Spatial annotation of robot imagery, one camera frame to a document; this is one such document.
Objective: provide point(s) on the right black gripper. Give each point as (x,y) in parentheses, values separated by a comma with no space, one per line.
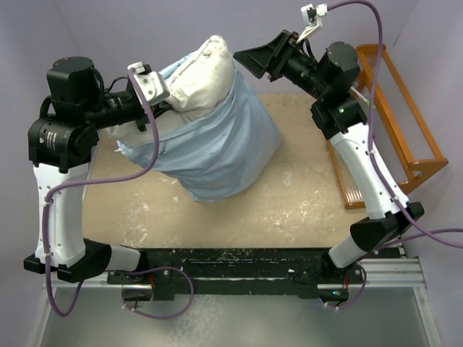
(273,56)

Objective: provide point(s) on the white pillow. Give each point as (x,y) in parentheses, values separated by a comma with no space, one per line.
(199,85)

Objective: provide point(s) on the light blue pillowcase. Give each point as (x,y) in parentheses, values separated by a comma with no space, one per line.
(221,153)

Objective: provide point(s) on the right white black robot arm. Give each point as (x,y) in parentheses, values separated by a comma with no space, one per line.
(344,124)

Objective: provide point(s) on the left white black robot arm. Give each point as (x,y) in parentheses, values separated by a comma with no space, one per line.
(60,145)

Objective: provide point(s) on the orange wooden tiered rack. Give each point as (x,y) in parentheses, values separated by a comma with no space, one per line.
(401,134)

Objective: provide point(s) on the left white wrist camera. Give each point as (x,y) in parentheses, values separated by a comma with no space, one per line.
(151,83)

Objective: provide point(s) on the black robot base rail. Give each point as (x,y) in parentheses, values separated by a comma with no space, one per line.
(301,272)

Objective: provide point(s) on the aluminium extrusion frame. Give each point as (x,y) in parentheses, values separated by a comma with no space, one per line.
(389,308)

